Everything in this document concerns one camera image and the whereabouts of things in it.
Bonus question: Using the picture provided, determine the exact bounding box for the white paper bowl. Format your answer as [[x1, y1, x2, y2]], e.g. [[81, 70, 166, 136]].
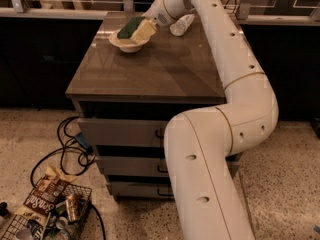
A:
[[109, 30, 148, 53]]

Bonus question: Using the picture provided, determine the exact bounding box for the green and yellow sponge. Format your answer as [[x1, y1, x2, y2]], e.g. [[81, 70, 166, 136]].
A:
[[117, 17, 145, 45]]

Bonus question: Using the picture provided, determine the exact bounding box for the black floor cable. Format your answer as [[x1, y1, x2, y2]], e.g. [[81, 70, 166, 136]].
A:
[[29, 116, 107, 240]]

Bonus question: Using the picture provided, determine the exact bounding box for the middle grey drawer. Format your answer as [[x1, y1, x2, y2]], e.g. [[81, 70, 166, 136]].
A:
[[95, 155, 241, 179]]

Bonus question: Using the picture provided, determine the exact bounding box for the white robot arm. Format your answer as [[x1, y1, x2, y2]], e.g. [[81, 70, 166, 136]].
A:
[[145, 0, 279, 240]]

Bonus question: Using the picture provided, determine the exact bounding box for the black wire basket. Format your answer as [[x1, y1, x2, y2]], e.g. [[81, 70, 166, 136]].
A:
[[1, 184, 92, 240]]

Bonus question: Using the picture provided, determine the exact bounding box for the top grey drawer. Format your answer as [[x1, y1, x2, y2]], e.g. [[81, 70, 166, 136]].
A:
[[78, 118, 167, 147]]

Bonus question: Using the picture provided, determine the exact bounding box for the bottom grey drawer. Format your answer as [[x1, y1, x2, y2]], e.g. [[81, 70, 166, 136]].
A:
[[107, 182, 174, 199]]

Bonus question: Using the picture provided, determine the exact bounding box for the grey drawer cabinet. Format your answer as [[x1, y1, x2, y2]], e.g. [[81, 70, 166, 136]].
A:
[[65, 11, 242, 202]]

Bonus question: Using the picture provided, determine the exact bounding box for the brown snack bag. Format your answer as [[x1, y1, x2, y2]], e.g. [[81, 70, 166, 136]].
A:
[[15, 165, 77, 223]]

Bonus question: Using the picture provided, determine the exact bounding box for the copper drink can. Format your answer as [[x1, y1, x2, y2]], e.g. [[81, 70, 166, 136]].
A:
[[65, 194, 81, 222]]

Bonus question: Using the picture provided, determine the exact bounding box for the clear plastic water bottle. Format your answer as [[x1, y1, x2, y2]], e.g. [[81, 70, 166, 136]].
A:
[[170, 14, 194, 37]]

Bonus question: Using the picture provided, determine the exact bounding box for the grey drawer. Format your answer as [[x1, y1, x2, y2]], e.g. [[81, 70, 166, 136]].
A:
[[107, 182, 174, 199], [95, 155, 241, 179], [78, 118, 167, 147]]

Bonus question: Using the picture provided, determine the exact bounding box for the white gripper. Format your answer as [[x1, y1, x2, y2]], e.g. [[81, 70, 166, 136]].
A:
[[130, 0, 177, 44]]

